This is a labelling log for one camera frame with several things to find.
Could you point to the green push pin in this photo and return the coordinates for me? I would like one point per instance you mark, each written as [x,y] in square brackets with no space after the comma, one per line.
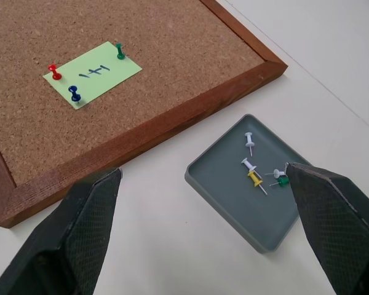
[283,182]
[120,52]

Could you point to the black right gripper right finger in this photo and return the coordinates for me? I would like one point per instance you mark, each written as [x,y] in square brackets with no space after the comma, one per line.
[335,221]

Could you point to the wood-framed cork board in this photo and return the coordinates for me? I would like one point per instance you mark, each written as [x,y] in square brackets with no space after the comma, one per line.
[160,77]

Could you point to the yellow push pin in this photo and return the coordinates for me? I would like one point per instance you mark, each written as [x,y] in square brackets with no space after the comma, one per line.
[256,180]

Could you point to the blue push pin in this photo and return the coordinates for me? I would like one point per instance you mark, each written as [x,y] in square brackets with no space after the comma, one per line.
[74,93]

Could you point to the light green paper note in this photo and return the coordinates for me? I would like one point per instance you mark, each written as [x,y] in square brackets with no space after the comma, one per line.
[93,73]

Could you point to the red push pin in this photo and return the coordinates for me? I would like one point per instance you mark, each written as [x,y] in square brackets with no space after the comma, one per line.
[54,73]

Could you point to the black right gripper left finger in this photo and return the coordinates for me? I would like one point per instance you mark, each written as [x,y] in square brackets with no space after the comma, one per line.
[80,233]

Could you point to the white push pin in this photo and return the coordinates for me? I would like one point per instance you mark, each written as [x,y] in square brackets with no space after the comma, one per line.
[276,173]
[248,164]
[249,142]

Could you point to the grey plastic tray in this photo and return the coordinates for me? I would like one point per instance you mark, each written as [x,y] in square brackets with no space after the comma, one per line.
[233,190]

